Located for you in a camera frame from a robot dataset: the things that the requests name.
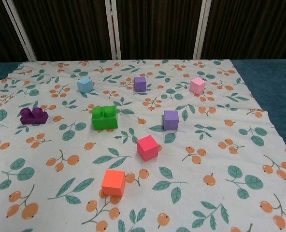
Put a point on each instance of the pink foam cube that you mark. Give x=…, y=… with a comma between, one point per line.
x=197, y=85

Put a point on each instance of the purple two-stud building brick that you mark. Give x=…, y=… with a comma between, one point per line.
x=34, y=117

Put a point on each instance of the floral white tablecloth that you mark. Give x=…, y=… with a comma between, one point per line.
x=205, y=145

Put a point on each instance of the green two-stud building brick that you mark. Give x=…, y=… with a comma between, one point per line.
x=105, y=120

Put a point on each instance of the light blue foam cube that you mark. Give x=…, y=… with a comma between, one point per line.
x=84, y=85

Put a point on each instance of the orange foam cube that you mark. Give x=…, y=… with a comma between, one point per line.
x=112, y=182

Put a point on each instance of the red foam cube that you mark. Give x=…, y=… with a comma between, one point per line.
x=147, y=148

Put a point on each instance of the purple foam cube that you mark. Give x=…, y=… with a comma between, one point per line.
x=140, y=84
x=171, y=120

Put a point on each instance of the white partition frame post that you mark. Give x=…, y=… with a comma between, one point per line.
x=19, y=29
x=202, y=29
x=113, y=29

